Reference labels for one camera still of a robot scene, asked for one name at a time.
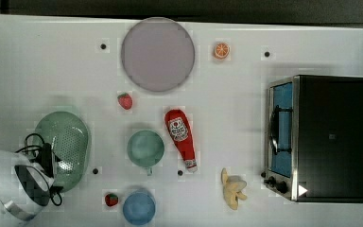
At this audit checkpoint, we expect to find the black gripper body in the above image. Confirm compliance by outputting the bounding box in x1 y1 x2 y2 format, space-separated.
39 143 63 193

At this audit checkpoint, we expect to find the green plastic strainer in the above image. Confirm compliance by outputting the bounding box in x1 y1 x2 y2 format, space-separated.
36 112 90 192

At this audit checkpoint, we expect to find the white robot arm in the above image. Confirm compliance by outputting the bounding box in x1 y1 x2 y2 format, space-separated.
0 143 63 227

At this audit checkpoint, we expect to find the small red strawberry toy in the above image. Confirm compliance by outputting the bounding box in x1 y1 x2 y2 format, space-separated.
105 193 119 207

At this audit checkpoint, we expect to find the green metal cup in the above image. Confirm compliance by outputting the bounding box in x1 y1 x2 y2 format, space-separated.
127 130 164 176

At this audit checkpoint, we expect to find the blue bowl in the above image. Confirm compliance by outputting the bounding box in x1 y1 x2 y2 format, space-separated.
123 189 156 226

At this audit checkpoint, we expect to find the red ketchup bottle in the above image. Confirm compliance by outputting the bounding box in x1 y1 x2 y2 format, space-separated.
164 109 198 173

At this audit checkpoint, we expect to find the grey round plate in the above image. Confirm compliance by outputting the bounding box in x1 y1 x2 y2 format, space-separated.
121 17 195 92

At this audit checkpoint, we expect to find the peeled banana toy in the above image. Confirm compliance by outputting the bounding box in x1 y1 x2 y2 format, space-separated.
221 168 247 210

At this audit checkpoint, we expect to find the orange slice toy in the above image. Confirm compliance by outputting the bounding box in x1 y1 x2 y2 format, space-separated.
214 43 231 60

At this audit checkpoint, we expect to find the black toaster oven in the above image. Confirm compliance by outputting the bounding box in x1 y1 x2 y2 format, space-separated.
262 75 363 203

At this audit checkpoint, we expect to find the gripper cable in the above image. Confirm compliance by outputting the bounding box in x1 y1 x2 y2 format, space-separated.
14 132 64 207

